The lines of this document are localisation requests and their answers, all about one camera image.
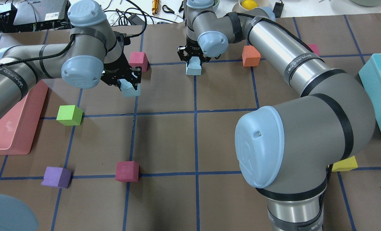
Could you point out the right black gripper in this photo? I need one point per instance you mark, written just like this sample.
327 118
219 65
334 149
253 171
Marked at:
192 50

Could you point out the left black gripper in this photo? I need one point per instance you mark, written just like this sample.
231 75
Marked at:
117 69

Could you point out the light blue block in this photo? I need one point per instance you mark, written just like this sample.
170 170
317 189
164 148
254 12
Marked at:
194 66
128 90

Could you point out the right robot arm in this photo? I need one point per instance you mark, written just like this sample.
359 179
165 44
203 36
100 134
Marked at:
284 150

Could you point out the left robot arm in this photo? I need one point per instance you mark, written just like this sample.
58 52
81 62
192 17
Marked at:
94 53

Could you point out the red block near centre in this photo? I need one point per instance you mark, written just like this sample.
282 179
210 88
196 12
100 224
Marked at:
139 59

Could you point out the black scissors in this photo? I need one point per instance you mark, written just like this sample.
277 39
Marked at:
167 10

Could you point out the orange block far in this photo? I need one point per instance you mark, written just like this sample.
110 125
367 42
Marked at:
251 56

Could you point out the black power adapter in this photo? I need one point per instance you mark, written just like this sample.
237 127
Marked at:
134 19

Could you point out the beige bowl with lemon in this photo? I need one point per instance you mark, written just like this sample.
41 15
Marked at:
261 3

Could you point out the brass cylinder tool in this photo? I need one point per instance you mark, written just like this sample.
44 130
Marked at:
155 7

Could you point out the green block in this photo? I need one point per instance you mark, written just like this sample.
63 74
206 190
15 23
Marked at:
69 115

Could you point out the yellow lemon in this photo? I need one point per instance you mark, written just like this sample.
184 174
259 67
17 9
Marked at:
249 4

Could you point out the red block far centre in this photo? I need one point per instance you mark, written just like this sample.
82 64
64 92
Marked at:
127 171

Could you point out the black electronics box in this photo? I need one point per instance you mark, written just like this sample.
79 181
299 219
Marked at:
41 12

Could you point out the purple block far left side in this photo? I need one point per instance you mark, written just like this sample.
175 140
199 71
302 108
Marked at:
57 177

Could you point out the pink tray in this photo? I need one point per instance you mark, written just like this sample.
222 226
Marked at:
18 126

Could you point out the yellow block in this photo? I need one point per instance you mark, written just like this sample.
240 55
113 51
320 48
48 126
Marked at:
345 165

